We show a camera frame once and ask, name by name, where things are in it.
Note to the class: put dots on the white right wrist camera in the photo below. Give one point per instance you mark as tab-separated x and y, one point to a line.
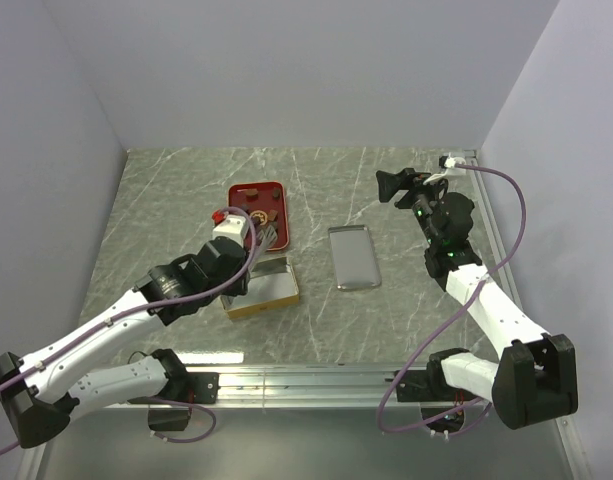
451	166

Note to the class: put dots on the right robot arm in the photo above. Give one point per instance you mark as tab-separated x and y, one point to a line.
535	377

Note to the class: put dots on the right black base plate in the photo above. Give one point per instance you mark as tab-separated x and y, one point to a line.
415	387

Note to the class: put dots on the silver tin lid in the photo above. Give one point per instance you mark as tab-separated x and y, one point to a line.
354	259

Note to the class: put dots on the gold tin box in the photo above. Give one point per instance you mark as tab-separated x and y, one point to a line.
272	284

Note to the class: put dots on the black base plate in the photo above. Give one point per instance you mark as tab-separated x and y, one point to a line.
194	387
415	387

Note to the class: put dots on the red rectangular tray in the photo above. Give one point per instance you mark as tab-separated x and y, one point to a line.
276	209

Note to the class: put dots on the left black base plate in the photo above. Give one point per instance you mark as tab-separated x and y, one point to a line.
194	387

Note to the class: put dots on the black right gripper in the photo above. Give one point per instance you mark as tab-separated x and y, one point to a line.
390	184

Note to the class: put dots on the black box under rail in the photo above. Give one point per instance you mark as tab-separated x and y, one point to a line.
168	419

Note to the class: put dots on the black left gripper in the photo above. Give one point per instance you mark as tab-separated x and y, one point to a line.
240	288

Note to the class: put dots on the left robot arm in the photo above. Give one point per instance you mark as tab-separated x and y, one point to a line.
43	392

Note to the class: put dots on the aluminium mounting rail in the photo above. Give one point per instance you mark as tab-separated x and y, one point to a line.
294	386

